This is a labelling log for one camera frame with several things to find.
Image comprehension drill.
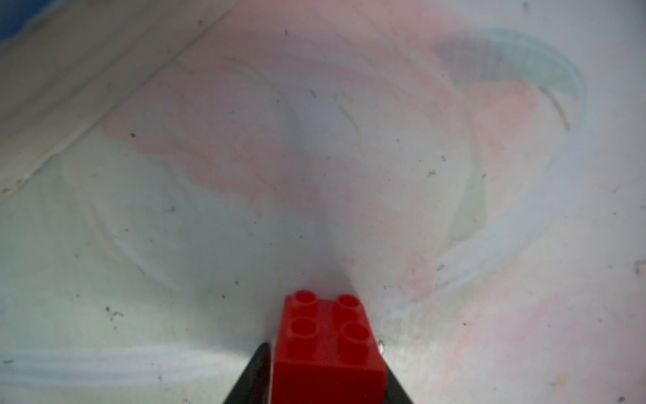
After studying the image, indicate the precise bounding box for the blue Treehouse paperback book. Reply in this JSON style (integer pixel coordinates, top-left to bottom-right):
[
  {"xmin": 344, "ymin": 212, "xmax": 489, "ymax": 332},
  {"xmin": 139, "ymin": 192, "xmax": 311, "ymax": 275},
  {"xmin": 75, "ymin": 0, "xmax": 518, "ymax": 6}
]
[{"xmin": 1, "ymin": 1, "xmax": 233, "ymax": 197}]

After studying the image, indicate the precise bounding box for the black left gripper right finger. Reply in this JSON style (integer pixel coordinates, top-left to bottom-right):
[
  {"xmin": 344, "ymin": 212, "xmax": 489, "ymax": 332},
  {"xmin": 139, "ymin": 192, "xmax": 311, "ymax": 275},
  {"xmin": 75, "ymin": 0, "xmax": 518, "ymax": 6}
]
[{"xmin": 381, "ymin": 355, "xmax": 413, "ymax": 404}]

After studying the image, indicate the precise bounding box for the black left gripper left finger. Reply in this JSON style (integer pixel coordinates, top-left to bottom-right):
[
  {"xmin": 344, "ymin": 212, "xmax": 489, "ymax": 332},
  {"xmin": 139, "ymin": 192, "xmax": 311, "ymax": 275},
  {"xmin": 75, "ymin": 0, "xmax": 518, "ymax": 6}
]
[{"xmin": 223, "ymin": 343, "xmax": 272, "ymax": 404}]

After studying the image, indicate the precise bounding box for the red lego brick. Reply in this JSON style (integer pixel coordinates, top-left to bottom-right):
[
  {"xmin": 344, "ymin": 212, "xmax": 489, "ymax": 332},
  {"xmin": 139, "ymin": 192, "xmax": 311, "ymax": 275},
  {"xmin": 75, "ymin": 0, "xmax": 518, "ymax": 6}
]
[{"xmin": 270, "ymin": 290, "xmax": 387, "ymax": 404}]

